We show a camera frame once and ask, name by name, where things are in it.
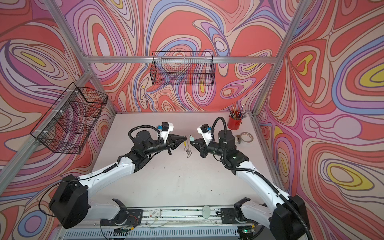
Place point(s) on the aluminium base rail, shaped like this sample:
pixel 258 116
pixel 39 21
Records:
pixel 175 223

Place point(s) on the pens in cup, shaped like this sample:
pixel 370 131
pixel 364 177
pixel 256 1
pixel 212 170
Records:
pixel 237 114

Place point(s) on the aluminium frame post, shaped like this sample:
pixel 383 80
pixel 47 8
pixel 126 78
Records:
pixel 62 23

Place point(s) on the black wire basket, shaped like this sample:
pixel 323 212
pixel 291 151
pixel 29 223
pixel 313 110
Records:
pixel 67 125
pixel 183 68

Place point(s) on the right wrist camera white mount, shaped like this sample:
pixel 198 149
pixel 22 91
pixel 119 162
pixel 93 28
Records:
pixel 206 131

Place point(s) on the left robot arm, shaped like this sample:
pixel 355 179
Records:
pixel 71 203

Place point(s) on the white label tag on rail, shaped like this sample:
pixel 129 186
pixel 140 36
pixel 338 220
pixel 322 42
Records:
pixel 155 213

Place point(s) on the black wire basket left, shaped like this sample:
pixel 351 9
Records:
pixel 67 125

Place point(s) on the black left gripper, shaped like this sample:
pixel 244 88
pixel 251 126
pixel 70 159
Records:
pixel 170 144

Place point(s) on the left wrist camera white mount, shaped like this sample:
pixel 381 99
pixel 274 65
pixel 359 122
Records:
pixel 165 129

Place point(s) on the metal keyring organizer yellow grip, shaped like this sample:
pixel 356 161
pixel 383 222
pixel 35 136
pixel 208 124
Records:
pixel 187 147

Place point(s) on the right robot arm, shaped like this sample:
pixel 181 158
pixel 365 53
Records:
pixel 285 216

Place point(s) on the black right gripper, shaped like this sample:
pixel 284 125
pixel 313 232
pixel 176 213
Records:
pixel 202 147

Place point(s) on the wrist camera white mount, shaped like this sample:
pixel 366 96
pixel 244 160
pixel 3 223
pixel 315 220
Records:
pixel 165 129
pixel 206 131

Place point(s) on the red pen cup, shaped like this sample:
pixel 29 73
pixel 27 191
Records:
pixel 234 121

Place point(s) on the tape roll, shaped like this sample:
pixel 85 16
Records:
pixel 246 137

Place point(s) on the black wire basket back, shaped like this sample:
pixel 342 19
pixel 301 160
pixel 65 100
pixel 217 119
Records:
pixel 183 68

